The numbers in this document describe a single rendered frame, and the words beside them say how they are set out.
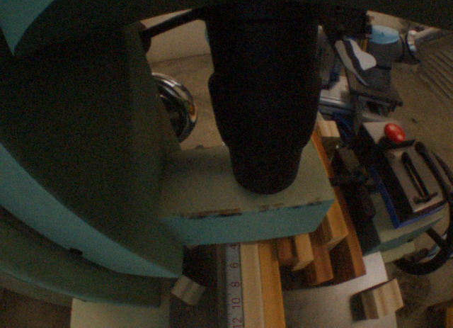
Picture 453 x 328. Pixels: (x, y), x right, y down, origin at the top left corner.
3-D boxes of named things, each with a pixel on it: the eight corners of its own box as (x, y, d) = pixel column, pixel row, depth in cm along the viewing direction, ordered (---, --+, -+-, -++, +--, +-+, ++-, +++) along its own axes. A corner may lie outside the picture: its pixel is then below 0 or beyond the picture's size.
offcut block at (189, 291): (195, 304, 28) (189, 304, 25) (178, 292, 29) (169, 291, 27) (207, 287, 30) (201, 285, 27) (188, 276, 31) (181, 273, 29)
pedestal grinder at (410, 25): (415, 74, 226) (429, 15, 141) (396, 70, 234) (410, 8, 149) (404, 64, 250) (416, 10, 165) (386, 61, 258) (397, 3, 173)
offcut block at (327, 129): (334, 154, 32) (340, 137, 29) (317, 153, 33) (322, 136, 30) (330, 138, 35) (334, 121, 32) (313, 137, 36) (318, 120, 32)
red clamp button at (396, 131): (406, 143, 17) (410, 137, 17) (391, 145, 18) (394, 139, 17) (394, 127, 19) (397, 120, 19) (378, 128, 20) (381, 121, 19)
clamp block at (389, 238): (413, 241, 21) (447, 217, 15) (350, 266, 22) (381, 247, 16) (383, 172, 31) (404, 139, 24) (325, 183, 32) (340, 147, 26)
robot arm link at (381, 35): (358, 52, 59) (362, 20, 49) (383, 55, 58) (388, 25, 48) (375, 66, 51) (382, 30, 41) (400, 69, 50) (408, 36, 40)
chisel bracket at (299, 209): (312, 236, 19) (337, 198, 13) (184, 249, 20) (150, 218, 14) (298, 181, 24) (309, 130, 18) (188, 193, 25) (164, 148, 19)
